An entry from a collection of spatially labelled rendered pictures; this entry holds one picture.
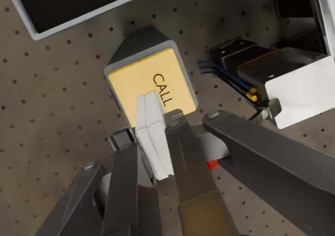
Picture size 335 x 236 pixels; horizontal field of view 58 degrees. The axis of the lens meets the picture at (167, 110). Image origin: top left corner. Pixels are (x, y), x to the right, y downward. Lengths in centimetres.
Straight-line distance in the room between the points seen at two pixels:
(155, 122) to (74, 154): 66
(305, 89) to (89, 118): 51
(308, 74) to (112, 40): 45
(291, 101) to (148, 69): 22
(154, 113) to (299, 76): 27
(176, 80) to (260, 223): 76
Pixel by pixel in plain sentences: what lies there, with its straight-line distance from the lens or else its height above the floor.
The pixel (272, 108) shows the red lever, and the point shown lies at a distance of 39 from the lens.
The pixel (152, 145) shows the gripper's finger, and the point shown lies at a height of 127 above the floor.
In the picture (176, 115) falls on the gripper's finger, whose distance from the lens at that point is 17.
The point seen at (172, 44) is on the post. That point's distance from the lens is 28.
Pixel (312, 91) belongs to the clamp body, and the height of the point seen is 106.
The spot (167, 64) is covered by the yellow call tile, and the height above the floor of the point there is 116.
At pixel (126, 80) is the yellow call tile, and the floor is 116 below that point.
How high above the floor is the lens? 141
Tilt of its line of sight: 72 degrees down
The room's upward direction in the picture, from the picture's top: 163 degrees clockwise
